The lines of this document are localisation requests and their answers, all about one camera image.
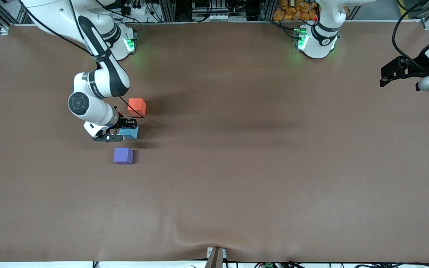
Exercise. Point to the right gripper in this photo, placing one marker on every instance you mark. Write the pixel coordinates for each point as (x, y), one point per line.
(126, 122)

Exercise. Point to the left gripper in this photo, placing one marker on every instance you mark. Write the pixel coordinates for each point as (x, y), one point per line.
(418, 66)

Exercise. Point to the light blue foam block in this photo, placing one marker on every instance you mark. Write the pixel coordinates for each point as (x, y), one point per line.
(130, 133)

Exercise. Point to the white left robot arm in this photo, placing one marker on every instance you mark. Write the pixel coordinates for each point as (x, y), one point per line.
(318, 44)

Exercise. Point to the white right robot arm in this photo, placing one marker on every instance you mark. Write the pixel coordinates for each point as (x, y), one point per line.
(102, 80)

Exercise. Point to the purple foam block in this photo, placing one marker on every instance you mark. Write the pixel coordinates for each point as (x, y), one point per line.
(123, 155)

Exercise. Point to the orange foam block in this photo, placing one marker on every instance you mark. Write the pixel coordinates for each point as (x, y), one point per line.
(137, 106)

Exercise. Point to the white terminal block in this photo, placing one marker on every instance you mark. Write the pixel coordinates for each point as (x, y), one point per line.
(223, 16)

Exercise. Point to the bag of orange items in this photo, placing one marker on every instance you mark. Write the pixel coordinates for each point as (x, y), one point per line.
(294, 11)

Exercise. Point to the brown table mat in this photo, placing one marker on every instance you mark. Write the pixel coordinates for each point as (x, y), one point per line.
(214, 204)

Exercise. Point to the white power strip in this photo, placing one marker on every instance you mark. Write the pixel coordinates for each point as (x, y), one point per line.
(138, 10)

